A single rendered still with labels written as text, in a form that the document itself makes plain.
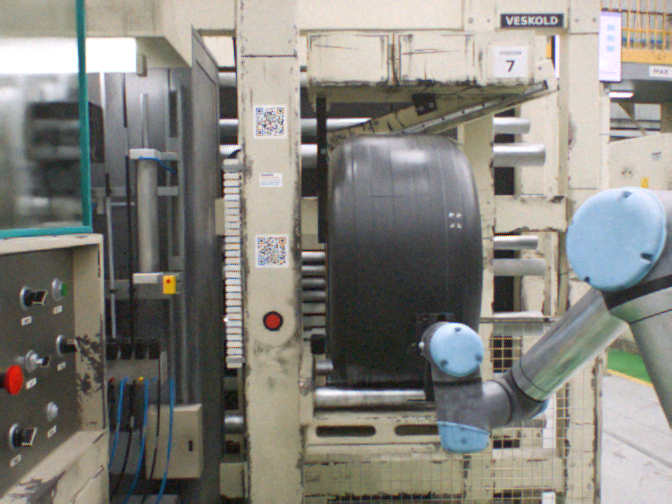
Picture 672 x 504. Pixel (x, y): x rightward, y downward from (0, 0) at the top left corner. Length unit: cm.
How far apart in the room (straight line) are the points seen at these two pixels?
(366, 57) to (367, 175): 53
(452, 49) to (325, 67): 34
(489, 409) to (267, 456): 68
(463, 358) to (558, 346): 14
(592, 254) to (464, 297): 56
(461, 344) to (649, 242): 34
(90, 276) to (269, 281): 41
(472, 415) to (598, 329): 22
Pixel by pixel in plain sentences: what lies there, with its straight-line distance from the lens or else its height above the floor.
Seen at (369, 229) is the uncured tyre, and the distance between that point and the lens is 129.
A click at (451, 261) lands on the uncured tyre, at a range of 131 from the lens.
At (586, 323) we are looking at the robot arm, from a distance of 101.
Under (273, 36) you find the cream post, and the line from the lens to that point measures 155.
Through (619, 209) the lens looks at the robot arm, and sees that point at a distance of 80.
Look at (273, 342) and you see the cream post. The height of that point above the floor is 101.
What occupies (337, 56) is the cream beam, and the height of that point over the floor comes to 172.
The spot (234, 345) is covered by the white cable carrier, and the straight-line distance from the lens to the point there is 155.
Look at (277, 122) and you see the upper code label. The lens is 151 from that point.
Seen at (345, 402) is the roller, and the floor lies 89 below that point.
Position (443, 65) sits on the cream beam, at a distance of 183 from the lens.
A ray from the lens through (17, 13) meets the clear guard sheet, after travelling 111.
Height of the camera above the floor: 129
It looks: 3 degrees down
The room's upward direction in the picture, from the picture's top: 1 degrees counter-clockwise
